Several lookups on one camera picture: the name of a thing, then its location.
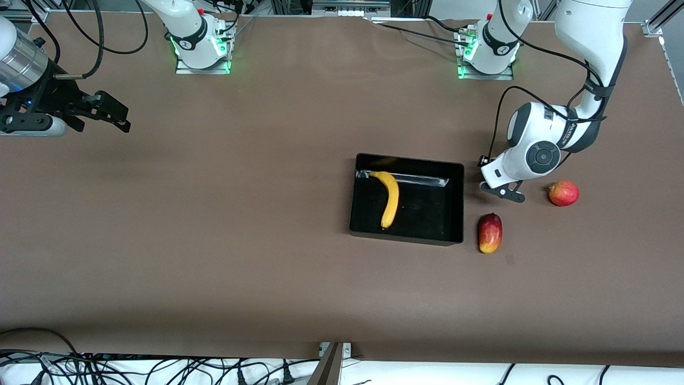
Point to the white power strip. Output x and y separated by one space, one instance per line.
350 12

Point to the yellow banana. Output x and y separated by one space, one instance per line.
393 198

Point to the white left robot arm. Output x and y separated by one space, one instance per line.
588 32

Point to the black rectangular plastic tray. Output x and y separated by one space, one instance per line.
422 224

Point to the red apple on table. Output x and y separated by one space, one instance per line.
564 193

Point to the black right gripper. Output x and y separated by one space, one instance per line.
52 95

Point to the red yellow mango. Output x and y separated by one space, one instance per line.
490 232

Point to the small metal table bracket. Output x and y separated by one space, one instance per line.
347 349

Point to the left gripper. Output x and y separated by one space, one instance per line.
481 160

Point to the dark metal beam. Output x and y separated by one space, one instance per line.
327 369

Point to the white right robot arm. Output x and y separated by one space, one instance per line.
188 20

